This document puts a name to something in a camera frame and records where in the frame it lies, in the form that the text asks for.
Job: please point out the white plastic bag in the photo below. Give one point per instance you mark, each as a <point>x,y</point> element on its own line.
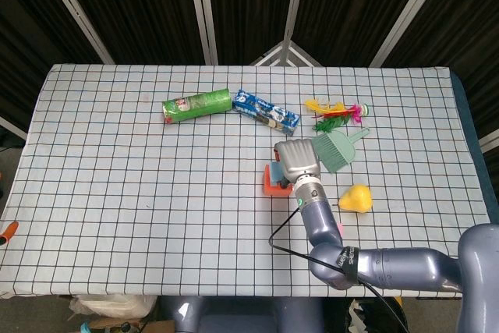
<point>113,305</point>

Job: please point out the colourful feather shuttlecock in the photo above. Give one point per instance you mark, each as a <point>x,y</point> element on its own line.
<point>335,114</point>

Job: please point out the mint green small dustpan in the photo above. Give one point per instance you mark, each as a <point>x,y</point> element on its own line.
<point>349,147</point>

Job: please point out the small pink foam cube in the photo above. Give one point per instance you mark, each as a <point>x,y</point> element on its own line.
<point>341,228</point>

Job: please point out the white crumpled paper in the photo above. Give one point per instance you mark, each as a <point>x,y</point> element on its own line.
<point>355,311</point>

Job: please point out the dark folding screen white frames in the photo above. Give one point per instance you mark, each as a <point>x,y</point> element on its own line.
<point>148,5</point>

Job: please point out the grey-blue robot torso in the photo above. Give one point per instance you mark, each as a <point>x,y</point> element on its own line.
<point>241,315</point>

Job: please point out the orange foam cube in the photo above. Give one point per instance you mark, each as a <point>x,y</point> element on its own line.
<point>269,188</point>

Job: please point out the blue cookie box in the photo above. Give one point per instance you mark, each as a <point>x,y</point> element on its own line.
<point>267,112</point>

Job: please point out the green plastic dustpan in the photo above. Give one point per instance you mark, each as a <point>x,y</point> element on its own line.
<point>329,151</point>

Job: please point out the light blue foam cube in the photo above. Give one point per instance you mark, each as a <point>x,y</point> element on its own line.
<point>276,175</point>

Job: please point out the yellow toy pear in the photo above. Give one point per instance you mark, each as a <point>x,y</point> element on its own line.
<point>356,200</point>

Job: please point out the green chip can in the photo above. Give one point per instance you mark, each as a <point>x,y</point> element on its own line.
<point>197,106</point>

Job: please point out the brown cardboard box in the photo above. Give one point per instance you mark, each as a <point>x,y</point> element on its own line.
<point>156,327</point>

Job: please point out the white checked tablecloth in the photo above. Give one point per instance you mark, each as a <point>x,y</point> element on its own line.
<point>156,192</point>

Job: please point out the white metal frame stand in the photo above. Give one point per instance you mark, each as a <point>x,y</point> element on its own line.
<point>286,54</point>

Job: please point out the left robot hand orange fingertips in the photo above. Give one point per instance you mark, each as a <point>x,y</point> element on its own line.
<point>11,229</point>

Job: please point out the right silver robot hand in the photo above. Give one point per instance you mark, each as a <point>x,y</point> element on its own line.
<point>300,157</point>

